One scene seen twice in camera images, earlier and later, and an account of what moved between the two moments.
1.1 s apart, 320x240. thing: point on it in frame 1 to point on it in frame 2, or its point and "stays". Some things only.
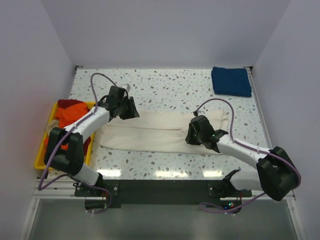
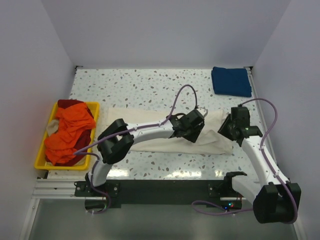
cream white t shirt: (162, 131) stays
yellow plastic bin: (39, 161) stays
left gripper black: (132, 112) to (193, 137)
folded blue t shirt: (231, 81) stays
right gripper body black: (198, 136) to (232, 126)
